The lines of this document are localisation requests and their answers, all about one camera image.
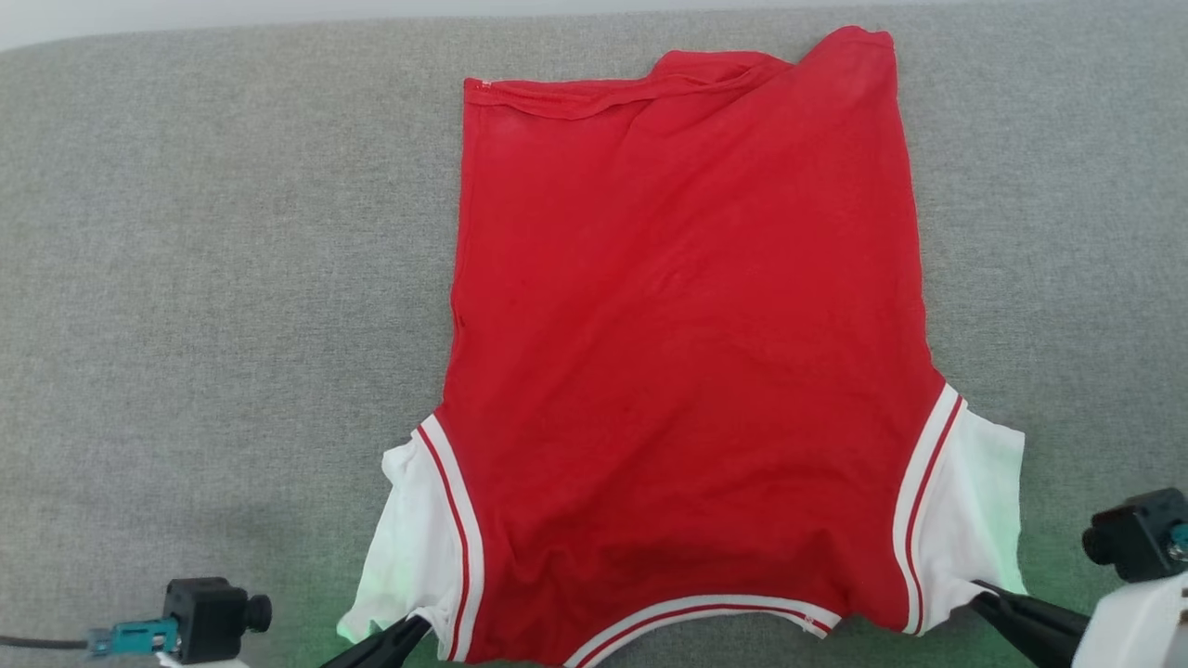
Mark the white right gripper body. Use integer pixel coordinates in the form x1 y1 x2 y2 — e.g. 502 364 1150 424
1072 571 1188 668

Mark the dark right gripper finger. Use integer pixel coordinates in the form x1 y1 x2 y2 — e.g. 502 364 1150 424
969 581 1096 668

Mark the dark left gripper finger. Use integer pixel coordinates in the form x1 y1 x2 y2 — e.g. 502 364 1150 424
320 613 434 668

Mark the red and white shirt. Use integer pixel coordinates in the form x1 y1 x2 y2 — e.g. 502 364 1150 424
336 26 1027 668

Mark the grey fabric sofa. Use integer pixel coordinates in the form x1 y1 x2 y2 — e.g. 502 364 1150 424
0 0 1188 668

